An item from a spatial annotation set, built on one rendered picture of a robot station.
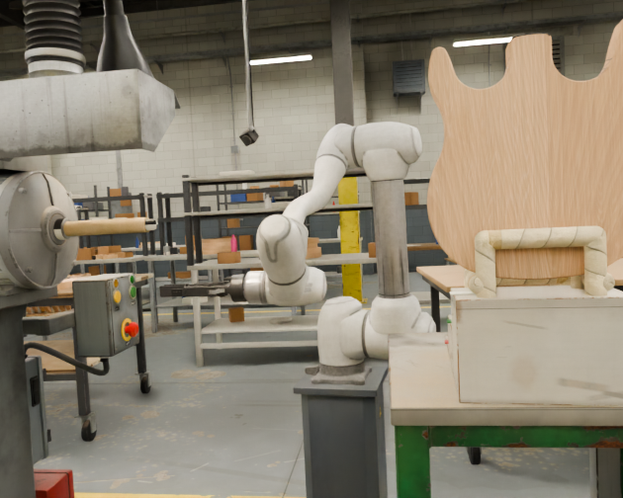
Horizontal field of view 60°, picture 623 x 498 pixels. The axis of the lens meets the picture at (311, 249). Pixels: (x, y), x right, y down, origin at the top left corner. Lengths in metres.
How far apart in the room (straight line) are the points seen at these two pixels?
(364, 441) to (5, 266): 1.17
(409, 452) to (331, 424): 0.90
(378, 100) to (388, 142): 10.68
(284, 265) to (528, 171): 0.60
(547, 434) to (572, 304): 0.21
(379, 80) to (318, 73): 1.33
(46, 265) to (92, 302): 0.25
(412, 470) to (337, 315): 0.90
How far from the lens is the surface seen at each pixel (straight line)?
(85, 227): 1.24
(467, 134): 0.96
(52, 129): 1.12
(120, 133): 1.06
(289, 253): 1.26
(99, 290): 1.47
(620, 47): 1.03
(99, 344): 1.50
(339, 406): 1.82
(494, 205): 0.96
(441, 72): 0.98
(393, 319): 1.73
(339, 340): 1.81
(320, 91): 12.48
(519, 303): 0.93
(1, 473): 1.47
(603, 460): 1.56
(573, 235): 0.95
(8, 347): 1.44
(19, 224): 1.22
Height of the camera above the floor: 1.24
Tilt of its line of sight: 3 degrees down
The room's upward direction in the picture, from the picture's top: 3 degrees counter-clockwise
